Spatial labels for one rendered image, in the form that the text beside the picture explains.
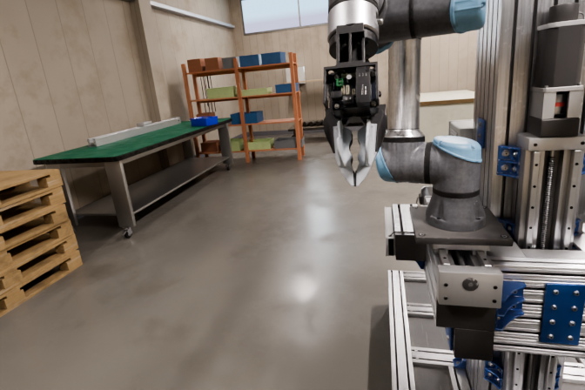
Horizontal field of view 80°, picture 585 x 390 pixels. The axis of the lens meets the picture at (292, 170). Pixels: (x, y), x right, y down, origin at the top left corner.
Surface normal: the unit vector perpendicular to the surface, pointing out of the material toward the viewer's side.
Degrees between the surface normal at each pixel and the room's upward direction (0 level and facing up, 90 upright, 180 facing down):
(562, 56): 90
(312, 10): 90
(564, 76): 90
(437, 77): 90
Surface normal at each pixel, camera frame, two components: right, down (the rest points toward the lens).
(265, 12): -0.24, 0.27
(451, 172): -0.47, 0.30
